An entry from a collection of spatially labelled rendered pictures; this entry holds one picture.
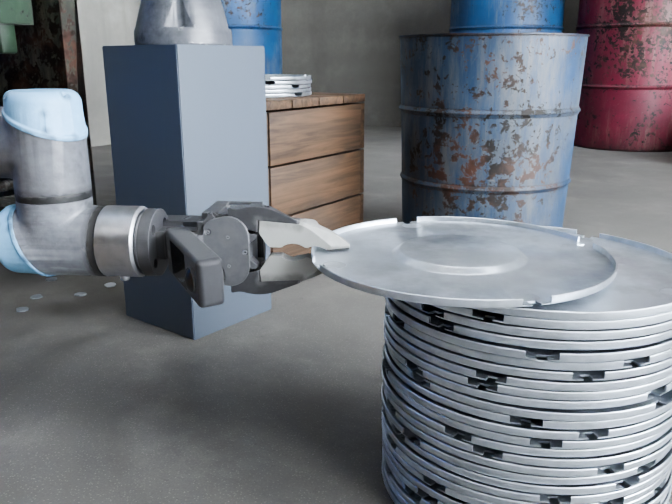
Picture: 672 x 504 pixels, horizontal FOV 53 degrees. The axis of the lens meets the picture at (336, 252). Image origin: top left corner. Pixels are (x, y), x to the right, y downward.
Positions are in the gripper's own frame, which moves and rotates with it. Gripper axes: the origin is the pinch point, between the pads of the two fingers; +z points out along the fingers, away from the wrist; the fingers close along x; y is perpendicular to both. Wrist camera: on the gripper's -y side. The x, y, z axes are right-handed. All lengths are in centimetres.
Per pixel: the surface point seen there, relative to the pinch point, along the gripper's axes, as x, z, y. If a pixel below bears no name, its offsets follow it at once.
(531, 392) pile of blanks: 7.3, 17.1, -14.3
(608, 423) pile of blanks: 10.0, 23.5, -14.0
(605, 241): 0.8, 29.1, 9.7
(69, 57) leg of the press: -19, -66, 84
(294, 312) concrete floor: 24, -11, 46
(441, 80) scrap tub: -14, 15, 83
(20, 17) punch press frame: -27, -74, 80
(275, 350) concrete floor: 24.4, -11.9, 29.8
